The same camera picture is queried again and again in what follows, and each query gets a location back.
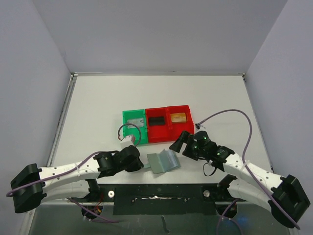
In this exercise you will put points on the green leather card holder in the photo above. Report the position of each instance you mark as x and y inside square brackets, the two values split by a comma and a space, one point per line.
[162, 162]

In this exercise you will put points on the silver card in green bin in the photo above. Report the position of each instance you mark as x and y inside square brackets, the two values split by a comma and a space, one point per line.
[139, 122]

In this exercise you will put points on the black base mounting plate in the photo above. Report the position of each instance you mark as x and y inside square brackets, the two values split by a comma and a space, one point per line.
[161, 199]

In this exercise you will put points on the black card in red bin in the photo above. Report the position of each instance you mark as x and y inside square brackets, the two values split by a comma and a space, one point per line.
[156, 121]

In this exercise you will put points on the red bin right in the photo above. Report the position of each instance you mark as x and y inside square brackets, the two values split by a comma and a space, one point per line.
[176, 129]

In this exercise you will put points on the orange card in red bin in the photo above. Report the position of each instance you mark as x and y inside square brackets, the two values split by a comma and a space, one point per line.
[178, 117]

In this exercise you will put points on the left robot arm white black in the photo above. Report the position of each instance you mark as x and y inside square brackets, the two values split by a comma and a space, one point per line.
[34, 185]

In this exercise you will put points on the red bin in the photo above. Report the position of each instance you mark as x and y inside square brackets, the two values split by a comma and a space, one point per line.
[176, 129]
[157, 133]

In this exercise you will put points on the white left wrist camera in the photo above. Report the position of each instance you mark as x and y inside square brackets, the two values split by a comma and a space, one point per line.
[127, 141]

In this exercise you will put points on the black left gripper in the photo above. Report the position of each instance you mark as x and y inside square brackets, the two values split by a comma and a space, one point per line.
[137, 165]

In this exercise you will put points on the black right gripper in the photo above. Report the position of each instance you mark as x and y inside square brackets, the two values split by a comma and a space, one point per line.
[187, 144]

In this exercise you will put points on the red bin middle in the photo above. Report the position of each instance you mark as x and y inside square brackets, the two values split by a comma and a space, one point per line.
[157, 133]

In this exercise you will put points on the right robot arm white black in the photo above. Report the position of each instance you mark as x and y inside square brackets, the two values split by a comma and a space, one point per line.
[283, 196]

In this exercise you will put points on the green plastic bin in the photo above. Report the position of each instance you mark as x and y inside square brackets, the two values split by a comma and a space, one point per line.
[131, 130]

